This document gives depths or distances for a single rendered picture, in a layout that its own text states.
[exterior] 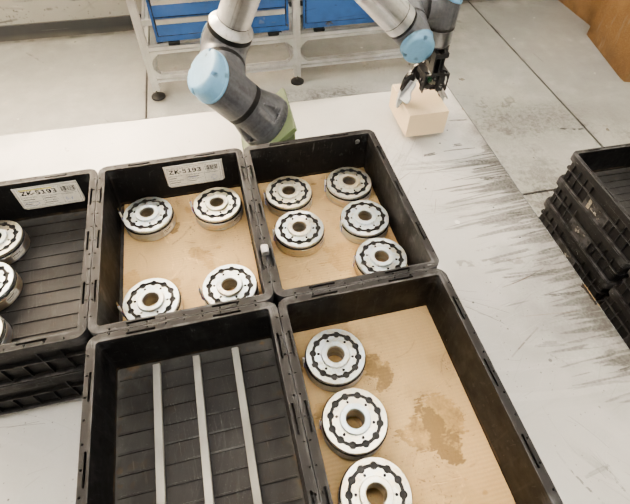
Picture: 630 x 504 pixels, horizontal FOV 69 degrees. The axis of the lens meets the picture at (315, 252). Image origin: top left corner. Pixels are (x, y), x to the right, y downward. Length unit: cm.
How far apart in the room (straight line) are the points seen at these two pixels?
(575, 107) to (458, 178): 191
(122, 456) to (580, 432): 81
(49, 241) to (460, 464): 89
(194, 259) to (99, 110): 210
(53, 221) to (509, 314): 102
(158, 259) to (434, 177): 77
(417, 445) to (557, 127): 242
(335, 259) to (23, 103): 257
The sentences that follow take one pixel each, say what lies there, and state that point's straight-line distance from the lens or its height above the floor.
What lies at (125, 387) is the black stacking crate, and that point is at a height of 83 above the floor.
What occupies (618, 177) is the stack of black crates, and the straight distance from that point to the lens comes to 194.
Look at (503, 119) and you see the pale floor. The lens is 291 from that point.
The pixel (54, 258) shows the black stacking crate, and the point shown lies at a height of 83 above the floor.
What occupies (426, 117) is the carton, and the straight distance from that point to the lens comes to 141.
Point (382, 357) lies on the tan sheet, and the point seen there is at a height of 83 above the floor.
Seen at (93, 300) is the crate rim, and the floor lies 93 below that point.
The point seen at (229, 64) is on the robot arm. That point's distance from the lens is 119.
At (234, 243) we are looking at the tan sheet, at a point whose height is 83.
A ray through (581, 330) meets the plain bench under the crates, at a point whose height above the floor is 70.
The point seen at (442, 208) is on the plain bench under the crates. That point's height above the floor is 70.
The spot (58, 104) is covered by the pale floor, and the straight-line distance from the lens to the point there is 313.
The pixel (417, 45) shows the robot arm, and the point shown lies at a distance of 113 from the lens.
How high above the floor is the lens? 158
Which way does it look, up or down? 52 degrees down
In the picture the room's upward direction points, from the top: 1 degrees clockwise
